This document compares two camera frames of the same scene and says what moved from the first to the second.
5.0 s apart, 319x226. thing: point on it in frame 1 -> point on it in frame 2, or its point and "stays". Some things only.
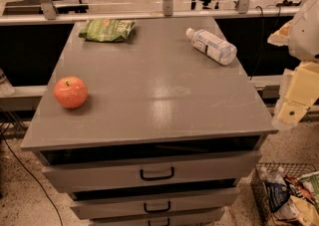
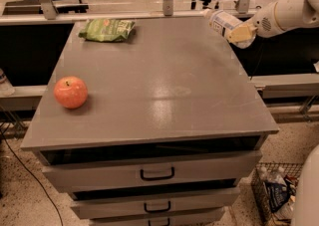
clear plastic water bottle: x=212 y=47 -> x=224 y=23
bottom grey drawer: x=159 y=222 stays
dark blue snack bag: x=278 y=193 stays
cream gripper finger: x=303 y=91 -> x=242 y=33
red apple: x=70 y=92 stays
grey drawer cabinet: x=150 y=130 stays
